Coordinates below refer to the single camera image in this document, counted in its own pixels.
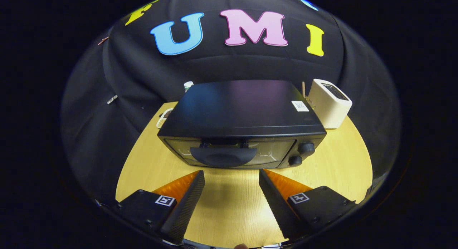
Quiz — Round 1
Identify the black toaster oven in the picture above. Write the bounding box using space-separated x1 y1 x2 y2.
157 80 327 170

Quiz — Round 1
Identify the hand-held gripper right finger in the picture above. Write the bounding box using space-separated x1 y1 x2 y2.
259 169 357 242

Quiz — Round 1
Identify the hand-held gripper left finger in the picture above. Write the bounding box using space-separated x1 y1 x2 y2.
114 170 205 244

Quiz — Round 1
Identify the white bread toaster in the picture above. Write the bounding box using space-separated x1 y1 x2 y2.
307 79 353 129

